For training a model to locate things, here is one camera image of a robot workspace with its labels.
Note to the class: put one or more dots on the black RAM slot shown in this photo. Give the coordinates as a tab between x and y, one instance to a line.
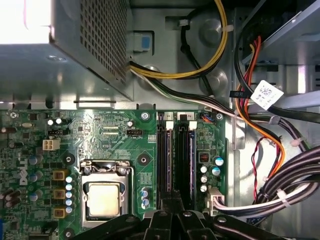
183	160
161	160
192	125
169	125

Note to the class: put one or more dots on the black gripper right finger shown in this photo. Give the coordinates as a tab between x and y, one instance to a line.
195	225

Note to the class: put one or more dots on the blue plastic case clip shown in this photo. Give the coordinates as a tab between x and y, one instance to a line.
145	41

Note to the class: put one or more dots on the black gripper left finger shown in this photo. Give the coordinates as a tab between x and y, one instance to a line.
155	225

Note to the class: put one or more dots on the metal CPU socket cover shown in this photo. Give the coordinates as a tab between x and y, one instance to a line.
105	178

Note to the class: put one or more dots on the green motherboard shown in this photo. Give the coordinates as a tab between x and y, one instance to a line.
120	150

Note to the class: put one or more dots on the metal drive cage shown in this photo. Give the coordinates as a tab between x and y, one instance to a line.
287	30

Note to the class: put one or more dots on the grey power supply unit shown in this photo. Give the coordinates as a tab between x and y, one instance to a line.
100	37

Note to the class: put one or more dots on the CPU socket locking lever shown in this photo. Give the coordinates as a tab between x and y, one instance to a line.
131	190

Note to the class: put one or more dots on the silver CPU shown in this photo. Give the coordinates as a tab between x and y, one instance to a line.
103	200

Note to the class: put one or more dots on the black PC case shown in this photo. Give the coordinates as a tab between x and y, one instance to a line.
240	150

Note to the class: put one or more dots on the white four pin connector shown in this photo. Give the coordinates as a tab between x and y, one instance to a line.
51	144

